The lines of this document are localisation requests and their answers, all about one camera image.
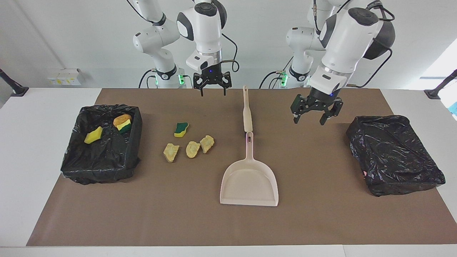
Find beige hand brush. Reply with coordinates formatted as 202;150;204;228
243;85;253;133

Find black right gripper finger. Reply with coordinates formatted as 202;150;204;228
221;71;232;96
193;73;206;97

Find yellow notched sponge piece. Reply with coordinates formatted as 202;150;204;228
84;126;104;145

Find small yellow green sponge piece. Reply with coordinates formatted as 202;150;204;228
116;120;132;135

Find brown table mat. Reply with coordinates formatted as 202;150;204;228
27;88;457;247

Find black camera stand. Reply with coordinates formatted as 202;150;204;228
0;69;29;97
424;70;457;100

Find green topped yellow sponge piece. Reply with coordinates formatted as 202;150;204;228
174;122;189;138

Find beige foam chunk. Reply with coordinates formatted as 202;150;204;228
186;141;201;159
200;135;215;154
163;143;180;163

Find black right base cable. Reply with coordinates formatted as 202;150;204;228
139;69;158;89

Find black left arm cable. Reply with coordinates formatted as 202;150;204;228
313;0;396;88

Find black bag lined bin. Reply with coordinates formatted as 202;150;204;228
60;104;143;185

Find black lined bin pink spot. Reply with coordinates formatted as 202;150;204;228
346;114;446;197

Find black base cable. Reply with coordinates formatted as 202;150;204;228
139;69;158;89
260;70;286;89

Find black left base cable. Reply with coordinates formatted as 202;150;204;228
260;70;286;89

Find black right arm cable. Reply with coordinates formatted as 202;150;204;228
127;0;240;72

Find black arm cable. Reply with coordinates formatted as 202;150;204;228
127;0;240;72
313;0;396;88

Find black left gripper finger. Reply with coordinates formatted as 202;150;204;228
319;100;344;126
290;95;306;124

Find beige plastic dustpan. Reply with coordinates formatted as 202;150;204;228
220;131;279;207

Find white wall box yellow labels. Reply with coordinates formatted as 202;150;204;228
47;68;82;86

